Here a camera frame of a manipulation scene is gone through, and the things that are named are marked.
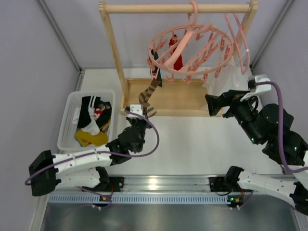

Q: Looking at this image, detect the brown striped sock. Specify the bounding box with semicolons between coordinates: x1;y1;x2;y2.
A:
138;78;161;118

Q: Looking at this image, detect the white sock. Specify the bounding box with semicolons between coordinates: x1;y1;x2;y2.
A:
81;119;100;136

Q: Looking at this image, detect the red sock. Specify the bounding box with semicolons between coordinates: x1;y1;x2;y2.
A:
169;34;183;71

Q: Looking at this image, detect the black white-striped sock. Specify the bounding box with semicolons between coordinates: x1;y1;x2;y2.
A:
77;96;101;128

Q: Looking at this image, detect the teal sock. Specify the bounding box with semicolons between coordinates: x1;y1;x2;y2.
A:
151;49;163;87

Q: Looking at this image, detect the pink round clip hanger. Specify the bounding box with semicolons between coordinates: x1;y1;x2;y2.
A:
147;1;233;84

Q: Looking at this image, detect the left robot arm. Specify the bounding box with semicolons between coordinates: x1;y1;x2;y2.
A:
26;118;152;196

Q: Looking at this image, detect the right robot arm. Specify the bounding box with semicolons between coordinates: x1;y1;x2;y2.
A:
205;90;308;215

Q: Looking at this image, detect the pink clothes hanger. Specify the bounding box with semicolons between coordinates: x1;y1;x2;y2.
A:
224;13;251;75

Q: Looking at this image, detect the dark patterned socks pile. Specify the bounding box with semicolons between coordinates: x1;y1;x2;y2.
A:
94;101;112;131

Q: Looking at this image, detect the white sheer garment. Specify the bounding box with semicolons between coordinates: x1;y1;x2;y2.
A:
202;56;241;96

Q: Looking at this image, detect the wooden clothes rack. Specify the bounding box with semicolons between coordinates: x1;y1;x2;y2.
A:
99;0;259;117

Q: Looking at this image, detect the yellow sock in basket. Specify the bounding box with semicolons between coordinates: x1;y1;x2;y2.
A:
74;130;108;147

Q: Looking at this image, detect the white plastic basket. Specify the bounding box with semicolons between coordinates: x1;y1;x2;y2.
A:
57;90;116;152

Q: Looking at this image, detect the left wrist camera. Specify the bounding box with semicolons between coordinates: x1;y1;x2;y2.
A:
125;103;143;119

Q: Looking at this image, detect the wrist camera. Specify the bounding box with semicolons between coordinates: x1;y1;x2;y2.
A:
125;103;143;119
240;74;271;101

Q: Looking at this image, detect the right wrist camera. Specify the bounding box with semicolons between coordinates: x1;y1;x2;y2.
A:
240;74;271;101

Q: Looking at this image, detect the aluminium mounting rail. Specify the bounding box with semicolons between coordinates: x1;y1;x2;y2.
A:
38;174;301;205

